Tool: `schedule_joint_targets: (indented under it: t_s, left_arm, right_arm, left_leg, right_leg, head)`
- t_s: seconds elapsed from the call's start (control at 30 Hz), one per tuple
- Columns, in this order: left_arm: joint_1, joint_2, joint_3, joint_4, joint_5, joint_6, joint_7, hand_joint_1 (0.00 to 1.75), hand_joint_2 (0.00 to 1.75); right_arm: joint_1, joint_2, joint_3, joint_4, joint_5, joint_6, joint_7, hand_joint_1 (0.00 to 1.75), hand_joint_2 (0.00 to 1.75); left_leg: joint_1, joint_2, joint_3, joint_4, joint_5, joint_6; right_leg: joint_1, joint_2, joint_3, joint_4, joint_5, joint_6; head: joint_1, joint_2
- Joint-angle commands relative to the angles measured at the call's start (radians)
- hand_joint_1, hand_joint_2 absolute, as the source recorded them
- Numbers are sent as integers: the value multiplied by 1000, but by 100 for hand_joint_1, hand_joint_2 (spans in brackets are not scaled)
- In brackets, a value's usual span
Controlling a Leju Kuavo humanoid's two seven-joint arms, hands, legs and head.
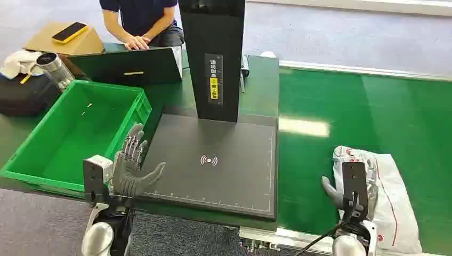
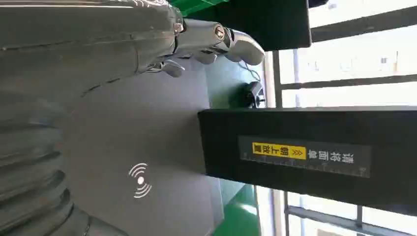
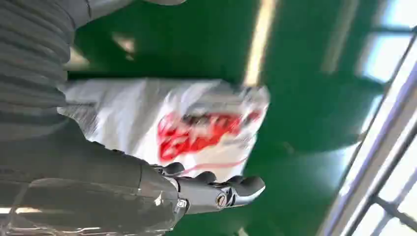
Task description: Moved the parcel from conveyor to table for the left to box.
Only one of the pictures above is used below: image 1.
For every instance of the black scanner base plate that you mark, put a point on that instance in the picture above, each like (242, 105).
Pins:
(212, 169)

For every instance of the brown cardboard box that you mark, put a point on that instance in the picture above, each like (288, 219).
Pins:
(83, 45)

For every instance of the green plastic crate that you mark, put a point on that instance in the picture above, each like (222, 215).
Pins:
(76, 134)

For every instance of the green conveyor belt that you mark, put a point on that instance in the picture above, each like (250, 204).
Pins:
(370, 113)

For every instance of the grey handheld device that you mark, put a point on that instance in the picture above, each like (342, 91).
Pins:
(244, 67)

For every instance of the white plastic parcel bag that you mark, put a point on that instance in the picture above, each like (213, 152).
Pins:
(392, 208)

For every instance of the person's hand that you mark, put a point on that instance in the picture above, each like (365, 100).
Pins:
(136, 43)

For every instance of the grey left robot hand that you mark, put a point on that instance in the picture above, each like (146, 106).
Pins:
(127, 178)

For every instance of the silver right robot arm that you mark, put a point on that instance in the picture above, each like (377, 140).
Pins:
(353, 244)

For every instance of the black bag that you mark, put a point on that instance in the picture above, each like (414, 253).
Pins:
(24, 93)

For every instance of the person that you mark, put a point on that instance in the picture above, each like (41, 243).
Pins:
(139, 14)

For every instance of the steel drinking bottle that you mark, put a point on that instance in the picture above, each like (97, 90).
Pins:
(56, 70)

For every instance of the yellow and black column label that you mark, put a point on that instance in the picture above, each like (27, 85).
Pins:
(214, 79)

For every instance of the silver conveyor end frame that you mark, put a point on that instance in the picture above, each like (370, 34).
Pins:
(275, 240)

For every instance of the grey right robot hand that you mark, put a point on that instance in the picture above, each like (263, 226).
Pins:
(332, 193)

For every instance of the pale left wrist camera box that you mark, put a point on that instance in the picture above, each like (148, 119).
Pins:
(96, 175)

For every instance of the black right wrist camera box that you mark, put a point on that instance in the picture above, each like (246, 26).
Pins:
(355, 183)

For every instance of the black scanner column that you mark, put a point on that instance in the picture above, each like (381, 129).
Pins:
(212, 35)

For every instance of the black laptop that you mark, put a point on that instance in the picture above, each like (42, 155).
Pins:
(127, 65)

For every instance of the phone in yellow case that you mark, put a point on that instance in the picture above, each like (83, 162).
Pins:
(69, 32)

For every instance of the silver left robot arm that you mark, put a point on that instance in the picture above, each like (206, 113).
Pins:
(102, 236)

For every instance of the white cloth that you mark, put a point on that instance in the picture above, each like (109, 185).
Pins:
(19, 62)

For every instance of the silver conveyor side rail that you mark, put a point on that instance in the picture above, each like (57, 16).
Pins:
(353, 69)

